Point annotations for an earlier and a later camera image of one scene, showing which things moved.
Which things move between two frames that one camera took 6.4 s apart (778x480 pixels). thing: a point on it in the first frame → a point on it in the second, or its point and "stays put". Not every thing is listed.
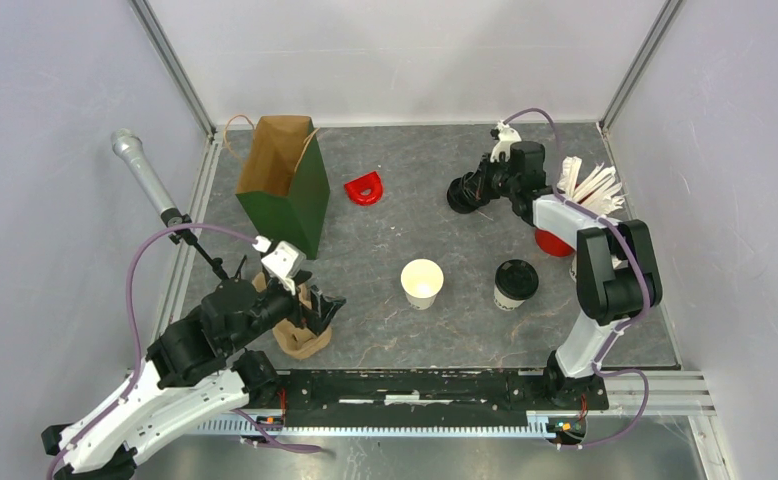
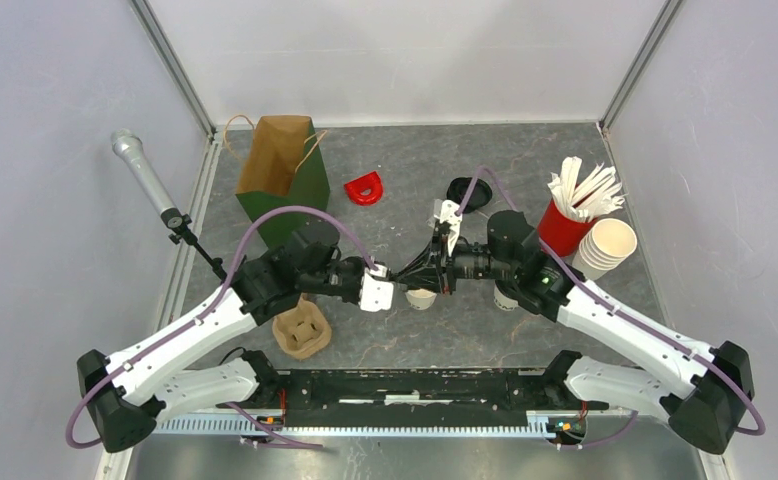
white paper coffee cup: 505,303 stays put
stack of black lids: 461,198 stays put
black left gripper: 318,316 → 360,267
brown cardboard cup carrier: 292,336 stays put
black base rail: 400,397 stays put
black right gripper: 486,166 → 434,270
